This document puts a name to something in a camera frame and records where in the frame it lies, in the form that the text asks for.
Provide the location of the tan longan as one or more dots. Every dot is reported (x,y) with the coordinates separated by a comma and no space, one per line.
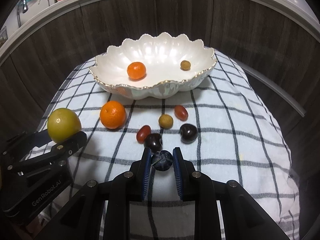
(185,65)
(166,121)

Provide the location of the tan longan in bowl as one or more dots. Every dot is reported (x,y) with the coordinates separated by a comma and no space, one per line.
(185,65)

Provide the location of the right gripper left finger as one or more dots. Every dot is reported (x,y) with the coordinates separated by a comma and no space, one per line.
(141,176)

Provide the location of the dark blue blueberry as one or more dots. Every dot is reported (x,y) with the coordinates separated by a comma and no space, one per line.
(162,160)

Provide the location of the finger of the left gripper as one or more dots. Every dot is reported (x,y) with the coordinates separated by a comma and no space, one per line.
(46,163)
(25,142)

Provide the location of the green yellow apple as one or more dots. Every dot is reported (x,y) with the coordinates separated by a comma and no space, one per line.
(62,124)

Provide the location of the dark cherry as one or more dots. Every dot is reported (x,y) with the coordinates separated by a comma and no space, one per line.
(154,142)
(188,133)

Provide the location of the white scalloped ceramic bowl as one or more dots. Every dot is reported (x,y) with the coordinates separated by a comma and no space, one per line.
(162,56)

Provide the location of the chrome faucet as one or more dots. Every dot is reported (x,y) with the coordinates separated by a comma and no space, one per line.
(22,8)

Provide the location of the white checkered cloth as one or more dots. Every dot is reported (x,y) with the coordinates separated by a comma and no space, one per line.
(238,138)

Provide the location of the large orange tangerine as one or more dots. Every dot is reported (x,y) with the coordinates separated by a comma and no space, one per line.
(113,115)

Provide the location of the small orange tangerine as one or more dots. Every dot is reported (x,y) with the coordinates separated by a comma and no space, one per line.
(136,71)

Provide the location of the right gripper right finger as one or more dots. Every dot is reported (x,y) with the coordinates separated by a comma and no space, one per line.
(183,170)

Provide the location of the red grape tomato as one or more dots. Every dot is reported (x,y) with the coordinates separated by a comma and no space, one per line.
(143,133)
(181,113)

